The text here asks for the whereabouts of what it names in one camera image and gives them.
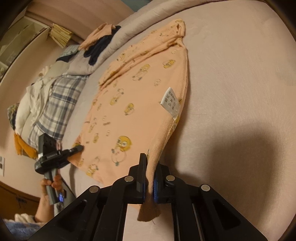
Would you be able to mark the lilac folded duvet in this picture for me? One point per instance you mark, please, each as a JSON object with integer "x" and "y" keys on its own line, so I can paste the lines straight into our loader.
{"x": 152, "y": 13}

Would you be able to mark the peach folded garment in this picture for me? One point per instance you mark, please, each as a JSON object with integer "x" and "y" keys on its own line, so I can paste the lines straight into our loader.
{"x": 103, "y": 30}

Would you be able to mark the navy folded garment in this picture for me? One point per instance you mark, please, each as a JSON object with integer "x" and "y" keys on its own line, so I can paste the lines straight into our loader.
{"x": 95, "y": 50}

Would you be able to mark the lilac bed sheet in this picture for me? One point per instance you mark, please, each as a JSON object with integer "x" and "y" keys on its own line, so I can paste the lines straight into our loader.
{"x": 237, "y": 129}

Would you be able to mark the striped blue folded cloth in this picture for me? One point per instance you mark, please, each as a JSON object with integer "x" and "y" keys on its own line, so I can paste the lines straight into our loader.
{"x": 68, "y": 53}

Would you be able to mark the yellow tassel hanging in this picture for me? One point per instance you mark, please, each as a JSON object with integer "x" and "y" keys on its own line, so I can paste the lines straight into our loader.
{"x": 60, "y": 35}

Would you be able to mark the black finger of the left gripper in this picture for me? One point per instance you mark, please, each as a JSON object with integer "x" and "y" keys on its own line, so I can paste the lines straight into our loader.
{"x": 75, "y": 150}

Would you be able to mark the plaid pillow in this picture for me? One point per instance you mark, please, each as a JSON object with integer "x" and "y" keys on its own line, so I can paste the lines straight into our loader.
{"x": 66, "y": 90}

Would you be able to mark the white crumpled clothes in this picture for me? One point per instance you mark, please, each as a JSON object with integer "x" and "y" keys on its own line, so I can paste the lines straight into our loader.
{"x": 36, "y": 96}

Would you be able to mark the orange duck print garment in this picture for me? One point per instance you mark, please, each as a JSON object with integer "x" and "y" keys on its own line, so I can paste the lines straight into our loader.
{"x": 136, "y": 110}

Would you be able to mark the person's left hand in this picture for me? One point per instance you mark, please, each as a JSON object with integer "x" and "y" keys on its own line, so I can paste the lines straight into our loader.
{"x": 56, "y": 184}

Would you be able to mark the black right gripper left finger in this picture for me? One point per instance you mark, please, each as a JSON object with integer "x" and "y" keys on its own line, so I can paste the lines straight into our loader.
{"x": 98, "y": 213}

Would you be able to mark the orange plush item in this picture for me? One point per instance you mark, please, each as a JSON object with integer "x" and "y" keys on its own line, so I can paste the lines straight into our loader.
{"x": 22, "y": 148}

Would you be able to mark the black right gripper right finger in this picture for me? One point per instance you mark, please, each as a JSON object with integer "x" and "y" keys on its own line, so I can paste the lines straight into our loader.
{"x": 199, "y": 212}

